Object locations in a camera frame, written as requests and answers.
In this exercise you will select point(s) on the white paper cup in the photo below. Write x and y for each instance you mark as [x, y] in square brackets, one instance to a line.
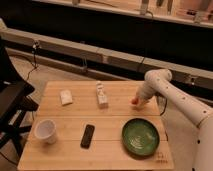
[45, 131]

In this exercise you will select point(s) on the green ceramic plate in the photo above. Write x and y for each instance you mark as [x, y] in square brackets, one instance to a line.
[140, 137]

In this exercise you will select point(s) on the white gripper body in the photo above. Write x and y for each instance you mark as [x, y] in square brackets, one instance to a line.
[144, 94]

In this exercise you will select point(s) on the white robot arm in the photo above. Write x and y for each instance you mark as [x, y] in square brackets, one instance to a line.
[199, 113]

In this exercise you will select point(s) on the red pepper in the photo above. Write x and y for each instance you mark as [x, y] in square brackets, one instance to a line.
[134, 101]

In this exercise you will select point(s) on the black chair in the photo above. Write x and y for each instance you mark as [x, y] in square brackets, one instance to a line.
[14, 102]

